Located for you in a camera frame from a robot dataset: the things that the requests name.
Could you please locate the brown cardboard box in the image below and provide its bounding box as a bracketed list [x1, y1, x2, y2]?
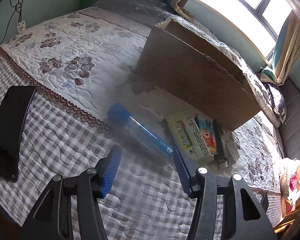
[134, 20, 261, 131]

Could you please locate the green white toothpaste box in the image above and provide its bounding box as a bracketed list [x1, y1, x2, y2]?
[165, 109, 214, 164]

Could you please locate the white wall socket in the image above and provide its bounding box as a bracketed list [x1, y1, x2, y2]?
[17, 21, 26, 34]

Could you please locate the dark star blanket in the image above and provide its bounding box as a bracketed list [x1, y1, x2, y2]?
[93, 0, 177, 27]

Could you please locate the cartoon bear tissue pack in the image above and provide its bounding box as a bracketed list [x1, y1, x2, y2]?
[195, 115, 217, 155]

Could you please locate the window frame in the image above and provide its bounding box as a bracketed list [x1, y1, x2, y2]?
[195, 0, 292, 60]

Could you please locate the striped curtain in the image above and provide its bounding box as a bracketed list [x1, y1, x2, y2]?
[261, 11, 300, 86]

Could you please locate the quilted floral bedspread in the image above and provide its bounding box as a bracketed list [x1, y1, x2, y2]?
[0, 6, 288, 240]

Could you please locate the blue glue stick tube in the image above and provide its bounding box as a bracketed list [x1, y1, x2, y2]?
[107, 103, 173, 159]

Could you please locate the white power adapter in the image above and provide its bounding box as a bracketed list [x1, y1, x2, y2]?
[222, 127, 239, 166]

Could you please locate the dark star pillow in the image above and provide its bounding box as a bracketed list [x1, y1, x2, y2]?
[262, 82, 287, 128]

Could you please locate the black phone left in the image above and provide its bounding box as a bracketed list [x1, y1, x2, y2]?
[0, 86, 36, 182]

